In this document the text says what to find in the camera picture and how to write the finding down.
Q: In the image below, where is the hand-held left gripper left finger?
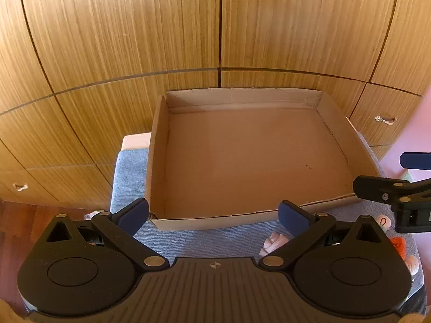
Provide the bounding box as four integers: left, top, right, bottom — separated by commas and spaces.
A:
45, 198, 171, 273

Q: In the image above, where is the shallow cardboard box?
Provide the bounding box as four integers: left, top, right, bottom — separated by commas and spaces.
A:
145, 87, 383, 232

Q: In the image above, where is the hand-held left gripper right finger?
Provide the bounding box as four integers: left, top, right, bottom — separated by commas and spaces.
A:
259, 200, 388, 271

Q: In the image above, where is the plain orange sock roll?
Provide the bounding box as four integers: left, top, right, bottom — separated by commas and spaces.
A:
391, 237, 408, 259

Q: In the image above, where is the wooden wardrobe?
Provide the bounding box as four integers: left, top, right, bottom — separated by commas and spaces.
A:
0, 0, 431, 209

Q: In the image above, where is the blue towel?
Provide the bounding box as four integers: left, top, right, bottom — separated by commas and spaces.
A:
109, 133, 426, 293

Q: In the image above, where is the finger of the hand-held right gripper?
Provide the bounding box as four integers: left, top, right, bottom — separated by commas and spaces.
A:
399, 152, 431, 170
353, 175, 431, 206

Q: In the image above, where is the white sock with red mark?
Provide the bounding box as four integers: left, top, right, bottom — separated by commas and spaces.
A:
374, 215, 392, 231

